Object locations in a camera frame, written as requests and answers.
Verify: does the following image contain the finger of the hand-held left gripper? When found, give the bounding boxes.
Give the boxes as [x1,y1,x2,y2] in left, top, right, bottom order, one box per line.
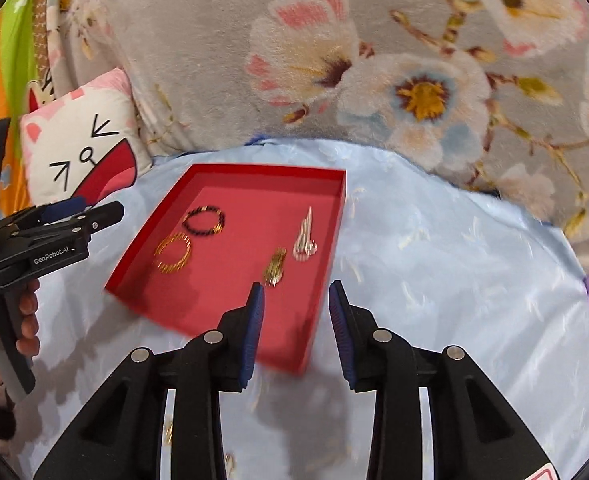
[29,197,95,224]
[0,201,125,257]

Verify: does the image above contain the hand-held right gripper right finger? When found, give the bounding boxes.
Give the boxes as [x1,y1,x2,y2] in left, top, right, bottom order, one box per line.
[328,280,555,480]

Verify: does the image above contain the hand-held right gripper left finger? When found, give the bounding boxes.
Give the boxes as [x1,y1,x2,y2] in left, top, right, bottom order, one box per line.
[33,282,266,480]

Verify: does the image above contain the red jewelry tray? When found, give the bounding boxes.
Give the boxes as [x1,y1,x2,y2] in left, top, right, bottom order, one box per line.
[104,162,348,376]

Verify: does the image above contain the person's left hand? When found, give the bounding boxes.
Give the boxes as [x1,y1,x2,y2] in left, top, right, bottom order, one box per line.
[0,280,41,401]

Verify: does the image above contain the gold hair clip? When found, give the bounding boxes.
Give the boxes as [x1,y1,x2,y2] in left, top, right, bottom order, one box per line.
[262,248,288,288]

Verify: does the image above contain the white cat face pillow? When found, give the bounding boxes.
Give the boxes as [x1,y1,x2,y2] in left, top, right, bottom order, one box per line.
[19,69,152,206]

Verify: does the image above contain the light blue printed bedsheet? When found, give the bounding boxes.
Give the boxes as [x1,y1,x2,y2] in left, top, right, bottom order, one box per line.
[0,137,589,480]

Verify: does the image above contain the orange green cartoon cloth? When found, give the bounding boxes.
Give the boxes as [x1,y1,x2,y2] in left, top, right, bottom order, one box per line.
[0,0,50,211]

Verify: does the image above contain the grey floral blanket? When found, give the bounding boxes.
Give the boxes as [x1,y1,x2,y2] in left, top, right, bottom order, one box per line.
[39,0,589,276]

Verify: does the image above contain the black beaded bracelet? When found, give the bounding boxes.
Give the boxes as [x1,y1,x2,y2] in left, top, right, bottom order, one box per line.
[182,204,226,237]

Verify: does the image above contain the gold chain bracelet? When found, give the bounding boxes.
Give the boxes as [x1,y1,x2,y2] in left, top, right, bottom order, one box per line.
[153,232,194,274]

